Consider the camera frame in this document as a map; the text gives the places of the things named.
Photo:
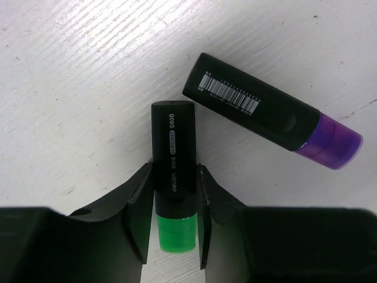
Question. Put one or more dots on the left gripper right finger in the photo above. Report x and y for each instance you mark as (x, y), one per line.
(240, 243)

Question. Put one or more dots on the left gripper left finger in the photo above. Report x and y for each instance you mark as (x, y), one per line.
(105, 241)

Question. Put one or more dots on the purple capped black highlighter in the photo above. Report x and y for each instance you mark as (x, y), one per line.
(271, 113)

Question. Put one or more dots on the green capped black highlighter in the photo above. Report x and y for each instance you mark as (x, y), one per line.
(173, 132)

